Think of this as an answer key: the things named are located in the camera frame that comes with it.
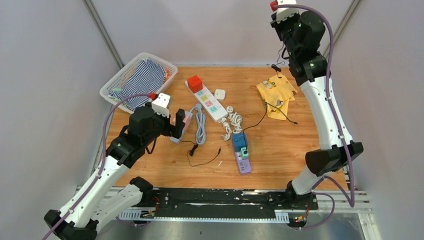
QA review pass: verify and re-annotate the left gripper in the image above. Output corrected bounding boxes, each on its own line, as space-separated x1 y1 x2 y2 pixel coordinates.
142 102 185 146

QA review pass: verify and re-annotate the pink cube socket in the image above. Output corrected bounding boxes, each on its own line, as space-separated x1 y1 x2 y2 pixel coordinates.
183 111 193 132

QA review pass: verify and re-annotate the white colourful power strip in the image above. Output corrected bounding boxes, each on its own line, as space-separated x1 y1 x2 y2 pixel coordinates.
184 81 228 123

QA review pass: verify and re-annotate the red cube socket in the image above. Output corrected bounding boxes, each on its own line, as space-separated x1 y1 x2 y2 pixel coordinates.
187 75 203 94

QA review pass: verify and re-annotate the white square adapter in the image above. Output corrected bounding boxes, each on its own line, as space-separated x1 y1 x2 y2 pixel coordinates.
214 89 226 101

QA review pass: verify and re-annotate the blue cube socket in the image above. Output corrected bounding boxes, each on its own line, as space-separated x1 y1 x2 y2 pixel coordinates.
231 132 248 152

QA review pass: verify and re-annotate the teal charger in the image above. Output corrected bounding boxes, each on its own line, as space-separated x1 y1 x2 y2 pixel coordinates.
240 147 249 160

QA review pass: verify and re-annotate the purple power bank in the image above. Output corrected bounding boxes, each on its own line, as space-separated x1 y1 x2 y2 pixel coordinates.
234 152 252 175

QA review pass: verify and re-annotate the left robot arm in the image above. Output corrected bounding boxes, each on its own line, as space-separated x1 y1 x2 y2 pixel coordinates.
43 103 186 240

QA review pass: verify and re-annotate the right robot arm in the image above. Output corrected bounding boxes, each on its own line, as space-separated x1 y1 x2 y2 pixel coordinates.
270 8 364 209

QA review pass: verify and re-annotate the striped cloth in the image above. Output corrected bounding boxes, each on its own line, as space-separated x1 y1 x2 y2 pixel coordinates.
108 58 169 102

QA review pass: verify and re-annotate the white plastic basket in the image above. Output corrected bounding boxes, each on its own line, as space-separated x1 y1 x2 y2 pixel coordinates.
99 52 178 105

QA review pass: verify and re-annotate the yellow cloth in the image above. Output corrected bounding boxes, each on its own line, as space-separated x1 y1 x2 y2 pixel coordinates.
256 73 298 121

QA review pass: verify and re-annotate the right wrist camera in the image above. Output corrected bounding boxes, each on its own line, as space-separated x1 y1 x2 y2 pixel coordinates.
269 0 299 23

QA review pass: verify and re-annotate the thin black usb cable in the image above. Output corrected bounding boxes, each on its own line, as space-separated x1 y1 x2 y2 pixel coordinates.
177 130 222 168

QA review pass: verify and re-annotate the white adapter with coiled cable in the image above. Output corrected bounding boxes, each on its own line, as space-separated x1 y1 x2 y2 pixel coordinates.
226 106 243 134

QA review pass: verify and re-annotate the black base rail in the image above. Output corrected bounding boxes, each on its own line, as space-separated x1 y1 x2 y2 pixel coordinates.
134 187 319 223

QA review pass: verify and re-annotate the long black cable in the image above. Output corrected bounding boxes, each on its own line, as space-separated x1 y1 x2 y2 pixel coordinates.
244 100 298 137

